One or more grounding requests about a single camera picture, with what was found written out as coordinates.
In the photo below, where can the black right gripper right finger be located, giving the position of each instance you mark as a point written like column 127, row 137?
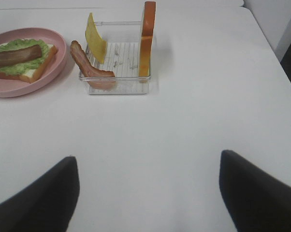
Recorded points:
column 256, row 201

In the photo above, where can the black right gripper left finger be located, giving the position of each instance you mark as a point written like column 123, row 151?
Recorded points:
column 47, row 204

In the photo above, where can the bread slice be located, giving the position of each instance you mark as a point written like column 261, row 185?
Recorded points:
column 37, row 75
column 146, row 37

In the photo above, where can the bacon strip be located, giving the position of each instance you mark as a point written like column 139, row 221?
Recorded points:
column 88, row 70
column 12, row 57

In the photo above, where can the yellow cheese slice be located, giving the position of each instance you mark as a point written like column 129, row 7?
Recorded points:
column 96, row 43

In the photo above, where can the green lettuce leaf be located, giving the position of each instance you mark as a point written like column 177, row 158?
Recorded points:
column 30, row 67

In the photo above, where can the pink round plate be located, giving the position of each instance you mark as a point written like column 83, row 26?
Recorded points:
column 14, row 88

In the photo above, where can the clear right plastic tray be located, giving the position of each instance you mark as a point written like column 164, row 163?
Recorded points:
column 122, row 58

